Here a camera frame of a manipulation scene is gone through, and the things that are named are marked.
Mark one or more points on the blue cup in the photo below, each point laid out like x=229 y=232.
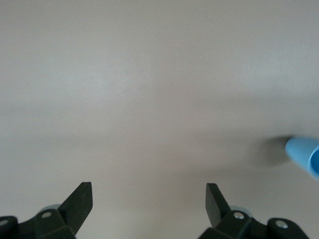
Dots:
x=301 y=154

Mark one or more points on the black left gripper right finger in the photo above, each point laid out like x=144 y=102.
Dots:
x=224 y=219

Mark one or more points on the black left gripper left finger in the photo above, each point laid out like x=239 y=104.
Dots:
x=72 y=214

